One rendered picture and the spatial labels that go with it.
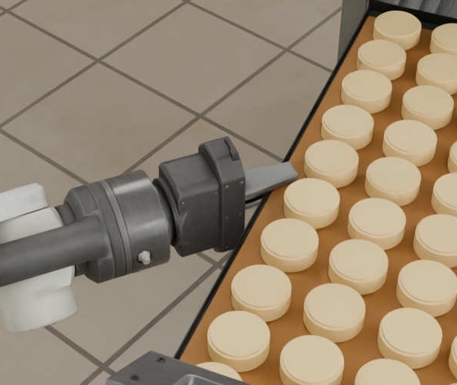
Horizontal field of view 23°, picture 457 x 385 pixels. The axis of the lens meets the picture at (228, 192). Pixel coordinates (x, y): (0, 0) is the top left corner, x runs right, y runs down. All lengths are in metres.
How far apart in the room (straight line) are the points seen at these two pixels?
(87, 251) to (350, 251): 0.22
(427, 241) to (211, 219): 0.19
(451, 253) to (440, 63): 0.26
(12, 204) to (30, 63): 1.60
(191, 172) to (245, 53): 1.54
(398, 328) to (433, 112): 0.28
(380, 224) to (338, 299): 0.10
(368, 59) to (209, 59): 1.37
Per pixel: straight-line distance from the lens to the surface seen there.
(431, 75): 1.15
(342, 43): 1.34
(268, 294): 0.92
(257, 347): 0.88
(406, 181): 1.02
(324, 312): 0.91
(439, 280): 0.94
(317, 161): 1.03
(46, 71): 2.50
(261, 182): 1.02
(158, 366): 0.38
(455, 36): 1.20
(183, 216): 0.98
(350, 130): 1.07
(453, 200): 1.01
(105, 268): 0.97
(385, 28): 1.20
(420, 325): 0.91
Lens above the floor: 1.52
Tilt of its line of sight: 44 degrees down
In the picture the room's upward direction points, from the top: straight up
